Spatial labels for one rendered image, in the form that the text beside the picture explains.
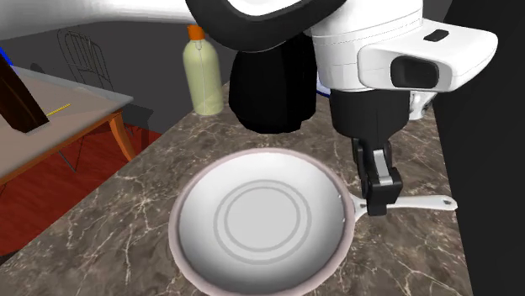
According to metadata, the grey top wooden table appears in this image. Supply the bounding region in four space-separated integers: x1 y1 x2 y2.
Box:
0 64 137 187

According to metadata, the tall black block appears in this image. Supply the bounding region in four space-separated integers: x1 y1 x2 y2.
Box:
432 0 525 296

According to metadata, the pale green bottle orange cap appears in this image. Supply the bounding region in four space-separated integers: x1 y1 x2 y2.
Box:
182 24 225 117

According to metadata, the dark brown wooden block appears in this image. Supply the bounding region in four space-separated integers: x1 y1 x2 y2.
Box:
0 52 51 135

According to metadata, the dark wire chair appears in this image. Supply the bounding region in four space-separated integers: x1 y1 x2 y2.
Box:
56 25 155 173

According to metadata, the white frying pan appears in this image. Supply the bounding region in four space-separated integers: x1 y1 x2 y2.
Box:
167 147 459 296

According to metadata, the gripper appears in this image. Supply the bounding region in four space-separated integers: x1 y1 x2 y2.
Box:
329 89 411 217

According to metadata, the yellow stick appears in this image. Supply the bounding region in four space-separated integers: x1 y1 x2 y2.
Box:
45 103 72 118

